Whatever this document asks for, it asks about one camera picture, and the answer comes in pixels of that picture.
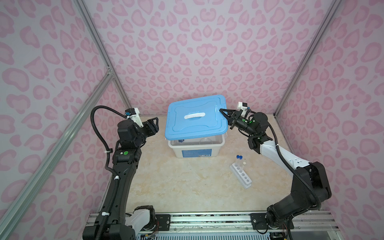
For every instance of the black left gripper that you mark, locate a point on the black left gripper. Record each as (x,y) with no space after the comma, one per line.
(148,128)

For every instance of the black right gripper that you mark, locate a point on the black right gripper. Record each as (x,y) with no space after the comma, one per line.
(233,114)

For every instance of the blue plastic bin lid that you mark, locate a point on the blue plastic bin lid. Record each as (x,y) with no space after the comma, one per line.
(196,118)

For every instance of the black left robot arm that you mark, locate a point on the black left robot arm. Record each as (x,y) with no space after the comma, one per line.
(123,174)

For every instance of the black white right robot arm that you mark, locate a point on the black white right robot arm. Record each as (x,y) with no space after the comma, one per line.
(310,184)

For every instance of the white plastic storage bin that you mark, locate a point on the white plastic storage bin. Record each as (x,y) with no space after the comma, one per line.
(198,148)

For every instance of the white test tube rack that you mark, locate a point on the white test tube rack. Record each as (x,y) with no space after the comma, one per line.
(241,175)

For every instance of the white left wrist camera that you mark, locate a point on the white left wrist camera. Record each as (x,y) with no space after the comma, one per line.
(134,115)

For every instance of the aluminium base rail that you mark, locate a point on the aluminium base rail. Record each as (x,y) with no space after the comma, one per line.
(314,225)

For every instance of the diagonal aluminium frame bar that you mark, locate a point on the diagonal aluminium frame bar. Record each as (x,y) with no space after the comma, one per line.
(28,194)

